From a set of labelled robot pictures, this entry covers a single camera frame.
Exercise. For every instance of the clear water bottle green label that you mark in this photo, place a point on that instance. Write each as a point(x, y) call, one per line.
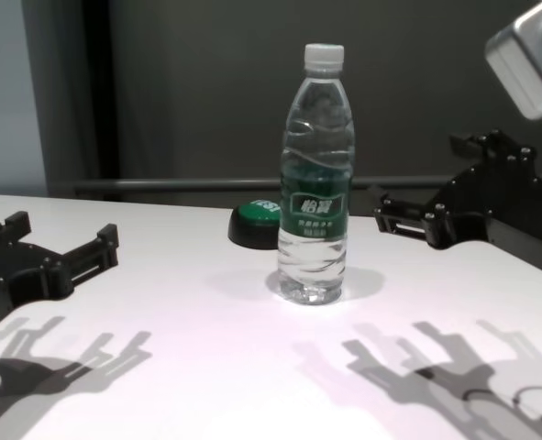
point(316, 137)

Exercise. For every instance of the green YES button black base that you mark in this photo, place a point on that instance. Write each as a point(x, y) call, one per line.
point(252, 224)

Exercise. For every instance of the dark vertical partition post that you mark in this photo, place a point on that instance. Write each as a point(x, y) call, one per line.
point(101, 91)

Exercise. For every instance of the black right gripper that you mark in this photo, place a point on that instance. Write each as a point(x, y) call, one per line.
point(495, 206)

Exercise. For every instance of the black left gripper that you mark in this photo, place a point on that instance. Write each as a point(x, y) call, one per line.
point(4, 275)

